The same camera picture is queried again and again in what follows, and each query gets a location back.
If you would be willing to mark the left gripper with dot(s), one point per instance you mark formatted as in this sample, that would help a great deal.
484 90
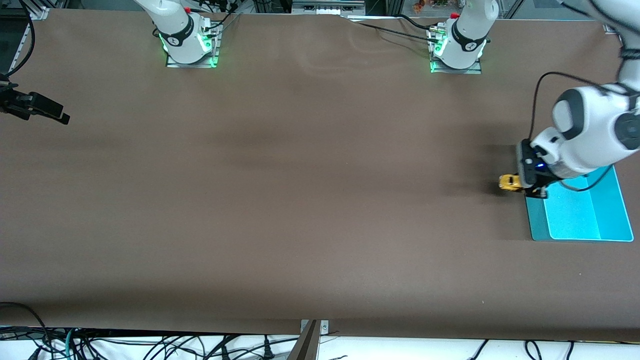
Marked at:
541 182

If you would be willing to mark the yellow beetle toy car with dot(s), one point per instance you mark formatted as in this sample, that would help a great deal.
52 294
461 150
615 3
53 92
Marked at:
510 182

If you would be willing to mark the dark grey metal bar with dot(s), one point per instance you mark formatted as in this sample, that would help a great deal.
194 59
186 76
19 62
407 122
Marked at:
306 345

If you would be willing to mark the cyan plastic tray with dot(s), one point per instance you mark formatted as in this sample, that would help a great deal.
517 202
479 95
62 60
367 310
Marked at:
580 220

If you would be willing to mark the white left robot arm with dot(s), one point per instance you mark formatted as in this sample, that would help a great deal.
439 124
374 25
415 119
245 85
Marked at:
595 130

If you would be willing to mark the aluminium frame rail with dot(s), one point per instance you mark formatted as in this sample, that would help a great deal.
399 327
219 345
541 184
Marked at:
327 7

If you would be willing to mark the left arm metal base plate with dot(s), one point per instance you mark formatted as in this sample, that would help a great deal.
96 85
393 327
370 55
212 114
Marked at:
475 69

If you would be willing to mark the small metal table bracket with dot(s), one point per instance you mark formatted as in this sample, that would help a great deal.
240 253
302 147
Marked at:
325 327

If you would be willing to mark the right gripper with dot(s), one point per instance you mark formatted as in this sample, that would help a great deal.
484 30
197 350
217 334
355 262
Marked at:
21 101

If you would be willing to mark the aluminium corner bracket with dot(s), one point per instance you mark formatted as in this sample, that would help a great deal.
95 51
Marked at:
611 29

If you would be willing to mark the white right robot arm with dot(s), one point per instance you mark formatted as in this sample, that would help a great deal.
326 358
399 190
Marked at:
180 30

